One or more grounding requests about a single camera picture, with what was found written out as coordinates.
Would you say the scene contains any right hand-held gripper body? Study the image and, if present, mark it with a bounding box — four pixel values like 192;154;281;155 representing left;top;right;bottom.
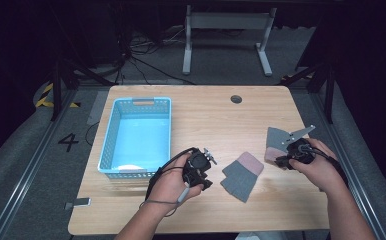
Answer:
280;124;317;172

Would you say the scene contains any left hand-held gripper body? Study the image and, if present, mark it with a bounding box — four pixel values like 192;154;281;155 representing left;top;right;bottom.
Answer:
181;147;219;188

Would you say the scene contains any grey and pink sock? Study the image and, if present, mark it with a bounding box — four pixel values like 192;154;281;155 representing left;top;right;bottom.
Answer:
219;151;265;204
264;126;297;168

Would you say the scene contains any person's right hand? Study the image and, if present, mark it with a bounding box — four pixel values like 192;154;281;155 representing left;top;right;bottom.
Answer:
288;137;341;194

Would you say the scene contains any person's left hand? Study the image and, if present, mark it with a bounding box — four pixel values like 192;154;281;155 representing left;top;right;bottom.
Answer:
148;152;205;212

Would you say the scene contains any black metal stand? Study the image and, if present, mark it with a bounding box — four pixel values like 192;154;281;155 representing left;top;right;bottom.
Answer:
49;56;115;122
279;61;336;125

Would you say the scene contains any light blue plastic basket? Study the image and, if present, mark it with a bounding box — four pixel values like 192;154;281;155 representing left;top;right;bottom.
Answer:
97;96;173;180

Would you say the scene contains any person's white clothing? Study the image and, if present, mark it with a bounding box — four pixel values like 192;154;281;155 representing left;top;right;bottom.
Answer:
235;231;261;240

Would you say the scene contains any grey tape patch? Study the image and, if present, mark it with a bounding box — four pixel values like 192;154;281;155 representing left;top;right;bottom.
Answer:
86;90;109;126

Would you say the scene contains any yellow black hazard tape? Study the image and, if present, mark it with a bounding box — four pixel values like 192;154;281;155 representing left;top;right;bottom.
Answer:
35;82;81;109

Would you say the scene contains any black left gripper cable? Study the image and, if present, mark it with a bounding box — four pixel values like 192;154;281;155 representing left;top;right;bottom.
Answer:
145;146;199;202

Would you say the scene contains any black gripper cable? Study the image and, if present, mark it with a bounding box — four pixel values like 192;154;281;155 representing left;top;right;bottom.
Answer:
145;146;199;202
305;143;349;188

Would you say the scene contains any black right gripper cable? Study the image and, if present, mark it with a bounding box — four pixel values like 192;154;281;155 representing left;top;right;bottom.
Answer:
305;143;349;188

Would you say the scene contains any grey left gripper cable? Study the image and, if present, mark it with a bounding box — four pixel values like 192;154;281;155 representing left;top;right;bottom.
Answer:
138;185;192;218

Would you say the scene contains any black floor cable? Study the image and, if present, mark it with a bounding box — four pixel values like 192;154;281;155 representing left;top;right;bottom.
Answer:
127;56;196;86

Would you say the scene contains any thin black cable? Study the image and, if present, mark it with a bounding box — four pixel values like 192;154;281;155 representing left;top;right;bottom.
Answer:
84;121;101;147

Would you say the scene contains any bundle of floor cables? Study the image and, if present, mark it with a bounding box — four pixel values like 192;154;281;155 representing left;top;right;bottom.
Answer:
124;27;186;57

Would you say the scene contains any grey metal desk frame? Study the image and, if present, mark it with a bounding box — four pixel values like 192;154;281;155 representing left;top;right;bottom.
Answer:
182;4;278;77

